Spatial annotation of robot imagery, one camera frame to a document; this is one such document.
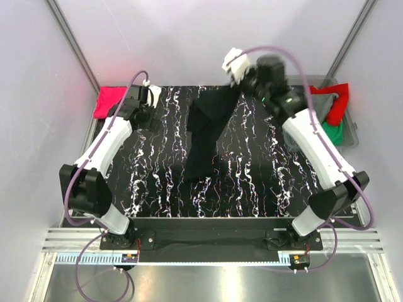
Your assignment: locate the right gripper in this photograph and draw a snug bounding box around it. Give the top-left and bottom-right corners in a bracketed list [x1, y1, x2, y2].
[230, 65, 268, 104]

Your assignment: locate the black t-shirt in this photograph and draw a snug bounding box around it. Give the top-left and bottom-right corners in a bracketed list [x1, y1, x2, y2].
[184, 86, 241, 180]

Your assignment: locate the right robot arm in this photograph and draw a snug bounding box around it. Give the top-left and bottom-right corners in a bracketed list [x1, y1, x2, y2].
[228, 51, 370, 250]

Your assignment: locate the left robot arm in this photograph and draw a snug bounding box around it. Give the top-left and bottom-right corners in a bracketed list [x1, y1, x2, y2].
[59, 84, 162, 249]

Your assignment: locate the pink folded t-shirt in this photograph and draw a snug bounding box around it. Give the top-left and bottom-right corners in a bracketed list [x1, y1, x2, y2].
[93, 86, 127, 120]

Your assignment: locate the grey t-shirt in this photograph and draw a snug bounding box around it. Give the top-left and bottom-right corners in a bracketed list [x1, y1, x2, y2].
[312, 93, 339, 123]

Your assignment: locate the red t-shirt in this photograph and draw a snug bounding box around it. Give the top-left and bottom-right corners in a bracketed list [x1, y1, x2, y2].
[310, 83, 349, 126]

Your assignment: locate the green t-shirt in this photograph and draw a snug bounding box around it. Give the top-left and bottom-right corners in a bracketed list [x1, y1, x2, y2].
[322, 121, 344, 146]

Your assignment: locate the clear plastic bin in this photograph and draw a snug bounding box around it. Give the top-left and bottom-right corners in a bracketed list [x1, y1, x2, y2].
[283, 74, 360, 154]

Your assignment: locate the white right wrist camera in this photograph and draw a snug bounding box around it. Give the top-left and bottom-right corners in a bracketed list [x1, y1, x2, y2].
[222, 48, 252, 86]

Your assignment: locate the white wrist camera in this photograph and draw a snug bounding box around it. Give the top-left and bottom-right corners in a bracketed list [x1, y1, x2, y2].
[143, 79, 162, 108]
[222, 48, 252, 86]

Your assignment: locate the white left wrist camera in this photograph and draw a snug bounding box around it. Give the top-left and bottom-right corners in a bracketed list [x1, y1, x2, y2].
[143, 79, 162, 108]

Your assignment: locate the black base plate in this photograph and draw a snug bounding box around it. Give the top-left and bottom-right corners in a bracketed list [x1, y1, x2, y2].
[100, 218, 322, 265]

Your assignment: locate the left aluminium corner post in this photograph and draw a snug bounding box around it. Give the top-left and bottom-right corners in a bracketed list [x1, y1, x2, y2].
[45, 0, 100, 92]

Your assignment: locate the aluminium corner post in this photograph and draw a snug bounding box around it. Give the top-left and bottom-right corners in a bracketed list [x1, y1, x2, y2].
[45, 0, 100, 92]
[326, 0, 378, 78]

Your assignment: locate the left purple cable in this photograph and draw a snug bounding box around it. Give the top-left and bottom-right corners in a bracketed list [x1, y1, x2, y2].
[64, 70, 149, 299]

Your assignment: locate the purple cable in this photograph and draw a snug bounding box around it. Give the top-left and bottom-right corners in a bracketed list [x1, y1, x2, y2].
[64, 70, 149, 299]
[229, 46, 375, 273]

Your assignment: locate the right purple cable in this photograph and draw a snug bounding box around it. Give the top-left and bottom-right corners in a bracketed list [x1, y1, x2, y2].
[229, 46, 375, 273]

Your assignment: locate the right aluminium corner post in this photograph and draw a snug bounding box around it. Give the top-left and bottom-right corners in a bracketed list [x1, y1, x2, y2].
[326, 0, 378, 78]

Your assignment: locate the aluminium frame rail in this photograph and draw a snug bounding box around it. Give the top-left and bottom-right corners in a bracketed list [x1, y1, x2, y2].
[42, 228, 385, 252]

